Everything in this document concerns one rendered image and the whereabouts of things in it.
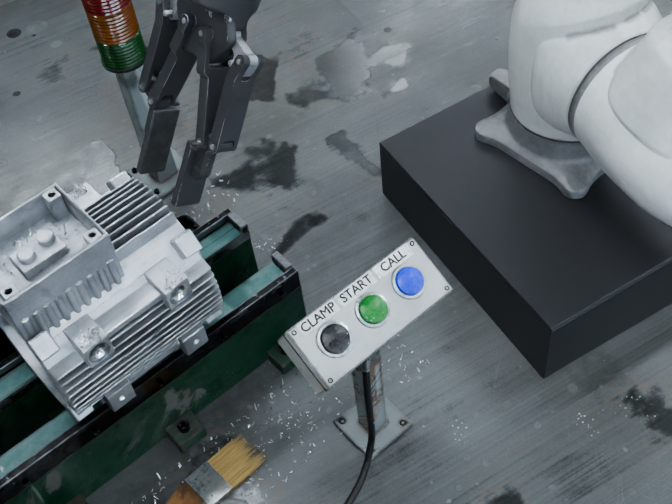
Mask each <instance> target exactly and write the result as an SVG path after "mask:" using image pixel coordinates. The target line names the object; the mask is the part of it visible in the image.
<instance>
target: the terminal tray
mask: <svg viewBox="0 0 672 504"><path fill-rule="evenodd" d="M68 217H69V222H68ZM44 218H45V223H44ZM53 221H54V223H57V222H58V221H59V222H58V223H57V224H55V226H57V227H55V226H53V227H52V226H51V225H50V224H49V222H51V223H52V224H53V225H54V223H53ZM43 223H44V224H43ZM66 223H67V224H68V226H66ZM63 224H64V225H65V227H66V231H67V233H68V235H65V234H64V233H65V231H64V226H63ZM36 225H40V226H38V227H32V228H33V229H35V230H36V232H37V234H34V231H33V230H32V228H31V226H36ZM59 228H60V231H57V230H59ZM56 229H57V230H56ZM75 229H77V230H78V231H77V230H76V231H75V232H74V230H75ZM27 230H30V231H33V232H32V235H31V237H30V236H29V234H31V233H30V232H29V231H27ZM78 232H79V234H78ZM82 232H83V233H82ZM33 234H34V236H33ZM56 234H61V235H56ZM77 234H78V235H77ZM76 235H77V236H76ZM26 237H27V239H28V243H27V241H25V240H26ZM60 237H63V238H69V240H65V239H61V238H60ZM22 238H24V239H25V240H23V239H22ZM17 240H18V241H19V243H18V242H17ZM14 241H15V243H14ZM83 242H84V243H83ZM13 243H14V244H16V245H15V247H14V246H13ZM20 243H22V246H21V245H20ZM83 244H85V246H84V248H81V247H83ZM23 245H24V246H23ZM69 246H70V247H69ZM5 247H6V248H5ZM68 247H69V248H70V249H71V251H70V250H69V249H68ZM0 248H5V249H0V260H1V261H0V262H1V263H0V310H1V312H2V313H3V314H4V315H5V317H6V318H7V319H8V320H9V321H10V323H11V324H12V325H13V326H14V328H15V329H16V330H17V332H18V333H19V334H20V335H21V337H22V338H23V339H24V341H25V342H27V341H28V340H29V339H31V338H33V337H34V336H36V335H37V334H38V333H39V332H41V331H43V330H47V331H48V332H49V334H50V329H49V328H51V327H52V326H54V327H55V328H59V327H60V326H61V323H60V321H61V320H62V319H65V320H67V321H69V320H70V319H71V313H72V312H76V313H80V312H81V310H82V309H81V306H82V305H84V304H85V305H86V306H91V304H92V301H91V299H92V298H94V297H95V298H97V299H100V298H101V297H102V293H101V292H102V291H103V290H105V291H107V292H110V291H111V290H112V286H111V285H112V284H113V283H115V284H117V285H120V284H121V283H122V279H121V278H122V277H123V276H124V272H123V270H122V267H121V265H120V263H119V260H118V259H119V258H118V256H117V253H116V251H115V248H114V246H113V244H112V241H111V239H110V237H109V234H108V233H107V232H106V231H105V230H104V229H103V228H101V227H100V226H99V225H98V224H97V223H96V222H95V221H94V220H93V219H92V218H91V217H90V216H89V215H88V214H87V213H86V212H85V211H84V210H83V209H82V208H81V207H80V206H79V205H78V204H77V203H76V202H75V201H74V200H73V199H72V198H71V197H70V196H69V195H68V194H67V193H65V192H64V191H63V190H62V189H61V188H60V187H59V186H58V185H57V184H56V183H54V184H53V185H51V186H49V187H48V188H46V189H45V190H43V191H42V192H40V193H39V194H37V195H35V196H34V197H32V198H31V199H29V200H28V201H26V202H24V203H23V204H21V205H20V206H18V207H17V208H15V209H14V210H12V211H10V212H9V213H7V214H6V215H4V216H3V217H1V218H0ZM7 254H9V255H7ZM2 259H3V260H2ZM4 263H5V264H6V265H4V266H3V264H4ZM53 263H54V266H53ZM51 264H52V265H51ZM11 269H12V270H13V271H14V272H13V273H12V274H10V273H11V272H9V271H10V270H11ZM40 269H41V271H40ZM4 271H5V272H4ZM41 272H43V273H41ZM16 274H17V276H14V275H16ZM37 274H38V276H37ZM37 278H38V279H37ZM19 288H21V289H22V290H20V289H19ZM18 289H19V290H18ZM1 312H0V313H1ZM2 313H1V314H2ZM3 314H2V316H3V317H4V315H3ZM5 317H4V318H5ZM6 318H5V319H6ZM7 319H6V320H7ZM8 320H7V321H8ZM8 323H9V322H8ZM10 323H9V324H10ZM11 324H10V325H11ZM12 325H11V326H12ZM15 329H14V330H15ZM16 330H15V331H16Z"/></svg>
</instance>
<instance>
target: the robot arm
mask: <svg viewBox="0 0 672 504"><path fill-rule="evenodd" d="M260 2H261V0H156V8H155V21H154V25H153V29H152V33H151V37H150V41H149V45H148V49H147V53H146V57H145V61H144V65H143V69H142V72H141V76H140V80H139V84H138V87H139V90H140V92H142V93H146V95H147V96H148V105H149V107H150V108H149V112H148V116H147V120H146V124H145V136H144V140H143V144H142V148H141V152H140V156H139V160H138V165H137V169H136V170H137V171H138V172H139V173H140V174H147V173H154V172H161V171H164V170H165V167H166V163H167V159H168V155H169V151H170V148H171V144H172V140H173V136H174V132H175V128H176V124H177V120H178V117H179V113H180V110H179V109H178V108H177V107H169V106H178V105H180V103H178V102H179V101H178V100H177V97H178V95H179V93H180V92H181V90H182V88H183V86H184V84H185V82H186V80H187V78H188V76H189V74H190V72H191V70H192V68H193V66H194V64H195V62H196V60H197V65H196V71H197V73H198V74H199V75H200V85H199V99H198V113H197V127H196V140H188V141H187V145H186V148H185V152H184V156H183V160H182V163H181V167H180V171H179V175H178V178H177V182H176V186H175V190H174V193H173V197H172V201H171V203H172V204H173V205H174V206H175V207H181V206H186V205H192V204H198V203H200V200H201V196H202V193H203V189H204V186H205V182H206V179H207V178H208V177H209V176H210V175H211V171H212V168H213V164H214V161H215V157H216V154H217V153H221V152H229V151H235V150H236V148H237V145H238V141H239V137H240V134H241V130H242V126H243V122H244V119H245V115H246V111H247V107H248V104H249V100H250V96H251V93H252V89H253V85H254V81H255V79H256V77H257V75H258V74H259V72H260V71H261V69H262V67H263V66H264V63H265V59H264V57H263V55H262V54H253V52H252V51H251V50H250V48H249V47H248V45H247V44H246V40H247V22H248V20H249V19H250V17H251V16H252V15H253V14H254V13H255V12H256V11H257V10H258V8H259V5H260ZM220 63H221V64H220ZM209 64H220V65H209ZM152 77H156V79H154V80H152ZM489 85H490V86H491V88H492V89H493V90H495V91H496V92H497V93H498V94H499V95H500V96H501V97H502V98H503V99H504V100H505V101H507V104H506V106H504V107H503V108H502V109H501V110H499V111H498V112H497V113H495V114H494V115H492V116H490V117H487V118H485V119H483V120H481V121H479V122H478V123H477V124H476V126H475V137H476V139H477V140H478V141H480V142H482V143H485V144H489V145H492V146H494V147H497V148H498V149H500V150H502V151H503V152H505V153H506V154H508V155H509V156H511V157H513V158H514V159H516V160H517V161H519V162H520V163H522V164H524V165H525V166H527V167H528V168H530V169H531V170H533V171H534V172H536V173H538V174H539V175H541V176H542V177H544V178H545V179H547V180H549V181H550V182H552V183H553V184H554V185H555V186H556V187H557V188H558V189H559V190H560V191H561V193H562V194H563V195H564V196H566V197H567V198H570V199H580V198H582V197H584V196H585V195H586V194H587V192H588V191H589V189H590V187H591V185H592V184H593V183H594V182H595V181H596V180H597V179H598V178H599V177H600V176H601V175H603V174H604V173H606V174H607V175H608V176H609V178H610V179H611V180H612V181H613V182H614V183H615V184H616V185H617V186H618V187H619V188H620V189H621V190H622V191H623V192H624V193H625V194H626V195H627V196H628V197H629V198H631V199H632V200H633V201H634V202H635V203H636V204H637V205H638V206H640V207H641V208H642V209H643V210H644V211H646V212H647V213H649V214H650V215H652V216H653V217H654V218H656V219H658V220H660V221H661V222H663V223H665V224H667V225H669V226H671V227H672V14H670V15H668V16H666V17H664V18H663V17H662V16H661V14H660V12H659V10H658V8H657V7H656V5H655V3H654V2H653V1H652V0H516V1H515V4H514V7H513V11H512V16H511V23H510V33H509V47H508V70H505V69H502V68H498V69H496V70H495V71H494V72H492V75H491V77H489ZM209 134H211V135H209Z"/></svg>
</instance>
